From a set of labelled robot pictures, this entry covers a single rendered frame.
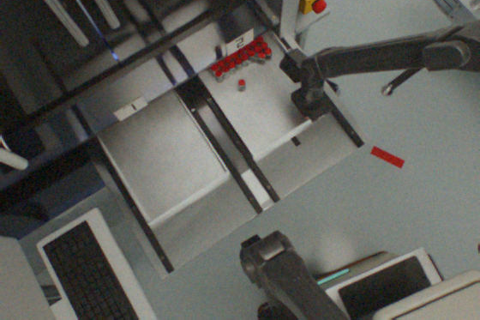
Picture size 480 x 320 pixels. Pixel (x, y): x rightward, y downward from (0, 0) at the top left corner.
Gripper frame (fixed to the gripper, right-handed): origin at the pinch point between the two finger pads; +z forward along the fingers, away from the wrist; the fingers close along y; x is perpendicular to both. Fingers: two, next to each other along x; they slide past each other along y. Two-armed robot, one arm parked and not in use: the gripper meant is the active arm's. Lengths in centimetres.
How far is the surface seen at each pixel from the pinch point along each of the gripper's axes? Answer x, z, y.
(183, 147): 34.8, 0.3, 12.9
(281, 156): 12.8, 2.9, -4.6
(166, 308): 78, 93, -5
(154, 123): 38.3, -1.2, 23.5
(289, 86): -1.0, 0.1, 11.7
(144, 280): 80, 90, 11
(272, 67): -0.2, -1.1, 19.5
